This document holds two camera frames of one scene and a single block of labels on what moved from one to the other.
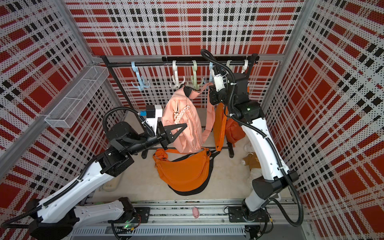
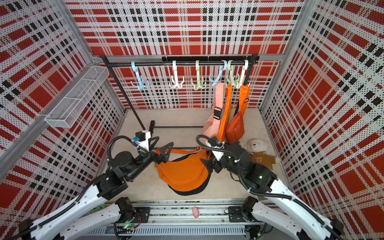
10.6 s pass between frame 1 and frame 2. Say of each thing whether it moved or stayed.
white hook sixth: stayed
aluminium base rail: stayed
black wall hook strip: stayed
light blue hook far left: stayed
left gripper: moved
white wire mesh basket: stayed
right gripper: moved
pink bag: moved
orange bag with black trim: stayed
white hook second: stayed
